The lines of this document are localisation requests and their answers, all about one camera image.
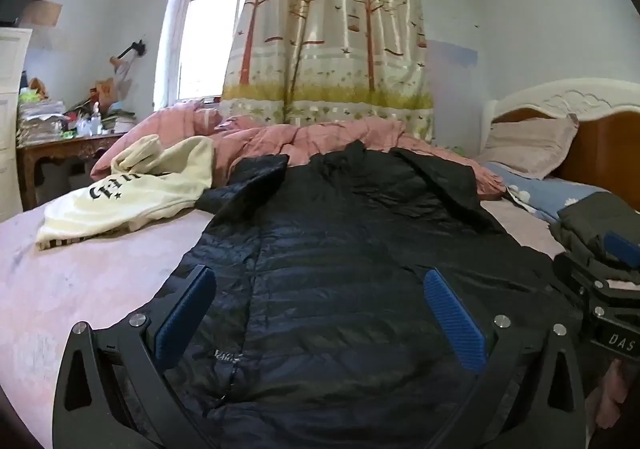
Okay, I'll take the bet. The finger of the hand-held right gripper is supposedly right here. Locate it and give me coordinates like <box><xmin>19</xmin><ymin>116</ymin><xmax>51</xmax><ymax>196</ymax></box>
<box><xmin>602</xmin><ymin>230</ymin><xmax>640</xmax><ymax>272</ymax></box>
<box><xmin>552</xmin><ymin>253</ymin><xmax>608</xmax><ymax>297</ymax></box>

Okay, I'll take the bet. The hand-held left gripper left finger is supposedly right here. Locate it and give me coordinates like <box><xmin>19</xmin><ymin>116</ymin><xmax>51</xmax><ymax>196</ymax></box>
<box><xmin>52</xmin><ymin>265</ymin><xmax>217</xmax><ymax>449</ymax></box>

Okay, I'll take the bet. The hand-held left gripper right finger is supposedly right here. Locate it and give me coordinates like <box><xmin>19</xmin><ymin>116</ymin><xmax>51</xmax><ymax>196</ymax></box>
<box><xmin>422</xmin><ymin>268</ymin><xmax>586</xmax><ymax>449</ymax></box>

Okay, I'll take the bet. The dark puffer coat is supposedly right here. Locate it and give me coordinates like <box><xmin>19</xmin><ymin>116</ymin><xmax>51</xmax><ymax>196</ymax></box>
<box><xmin>550</xmin><ymin>191</ymin><xmax>640</xmax><ymax>271</ymax></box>

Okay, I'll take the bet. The black quilted jacket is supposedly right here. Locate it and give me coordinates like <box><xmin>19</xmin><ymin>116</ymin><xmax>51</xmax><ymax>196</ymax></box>
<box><xmin>165</xmin><ymin>139</ymin><xmax>576</xmax><ymax>449</ymax></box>

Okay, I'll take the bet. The person's right hand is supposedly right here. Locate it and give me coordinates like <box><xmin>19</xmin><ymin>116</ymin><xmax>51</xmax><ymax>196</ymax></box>
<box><xmin>585</xmin><ymin>358</ymin><xmax>640</xmax><ymax>431</ymax></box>

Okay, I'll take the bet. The blue cloud print sheet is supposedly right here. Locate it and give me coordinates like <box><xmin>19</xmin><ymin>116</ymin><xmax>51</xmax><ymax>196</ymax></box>
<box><xmin>482</xmin><ymin>161</ymin><xmax>613</xmax><ymax>225</ymax></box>

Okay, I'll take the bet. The white and wooden headboard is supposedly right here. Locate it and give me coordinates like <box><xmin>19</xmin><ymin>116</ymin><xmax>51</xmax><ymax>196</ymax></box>
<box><xmin>482</xmin><ymin>78</ymin><xmax>640</xmax><ymax>212</ymax></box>

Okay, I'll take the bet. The cream printed sweatshirt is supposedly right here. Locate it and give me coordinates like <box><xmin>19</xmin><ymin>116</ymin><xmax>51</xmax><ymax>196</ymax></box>
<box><xmin>36</xmin><ymin>135</ymin><xmax>216</xmax><ymax>251</ymax></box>

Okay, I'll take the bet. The pale pink pillow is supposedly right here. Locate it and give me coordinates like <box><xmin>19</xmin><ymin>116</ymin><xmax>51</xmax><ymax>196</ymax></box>
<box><xmin>475</xmin><ymin>115</ymin><xmax>580</xmax><ymax>180</ymax></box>

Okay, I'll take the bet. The stack of books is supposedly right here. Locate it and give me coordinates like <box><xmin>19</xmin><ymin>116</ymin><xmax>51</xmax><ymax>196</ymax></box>
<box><xmin>102</xmin><ymin>109</ymin><xmax>137</xmax><ymax>132</ymax></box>

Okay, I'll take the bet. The carved wooden desk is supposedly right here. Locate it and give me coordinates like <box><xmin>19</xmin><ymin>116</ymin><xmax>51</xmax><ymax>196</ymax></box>
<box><xmin>17</xmin><ymin>131</ymin><xmax>128</xmax><ymax>210</ymax></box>

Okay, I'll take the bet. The pink checked quilt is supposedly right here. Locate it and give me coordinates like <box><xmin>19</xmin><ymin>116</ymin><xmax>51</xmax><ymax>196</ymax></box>
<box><xmin>90</xmin><ymin>101</ymin><xmax>508</xmax><ymax>202</ymax></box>

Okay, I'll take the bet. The stack of papers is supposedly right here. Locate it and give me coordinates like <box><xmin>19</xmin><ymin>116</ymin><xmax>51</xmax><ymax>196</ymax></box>
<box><xmin>17</xmin><ymin>99</ymin><xmax>68</xmax><ymax>144</ymax></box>

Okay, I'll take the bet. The white cabinet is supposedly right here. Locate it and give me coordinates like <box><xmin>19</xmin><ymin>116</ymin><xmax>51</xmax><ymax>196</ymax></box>
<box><xmin>0</xmin><ymin>27</ymin><xmax>33</xmax><ymax>222</ymax></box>

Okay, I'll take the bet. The white framed window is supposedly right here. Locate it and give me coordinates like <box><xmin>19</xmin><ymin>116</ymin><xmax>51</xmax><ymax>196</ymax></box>
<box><xmin>152</xmin><ymin>0</ymin><xmax>266</xmax><ymax>112</ymax></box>

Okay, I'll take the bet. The tree print curtain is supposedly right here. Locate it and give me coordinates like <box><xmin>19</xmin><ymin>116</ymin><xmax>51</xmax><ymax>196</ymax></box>
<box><xmin>220</xmin><ymin>0</ymin><xmax>435</xmax><ymax>142</ymax></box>

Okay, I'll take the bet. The pale wall sheet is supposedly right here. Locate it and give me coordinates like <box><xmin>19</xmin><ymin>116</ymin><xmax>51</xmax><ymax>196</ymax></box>
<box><xmin>427</xmin><ymin>40</ymin><xmax>481</xmax><ymax>70</ymax></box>

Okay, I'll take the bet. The black wall hook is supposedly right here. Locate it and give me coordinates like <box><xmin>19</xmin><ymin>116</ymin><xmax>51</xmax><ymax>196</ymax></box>
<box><xmin>110</xmin><ymin>40</ymin><xmax>147</xmax><ymax>67</ymax></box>

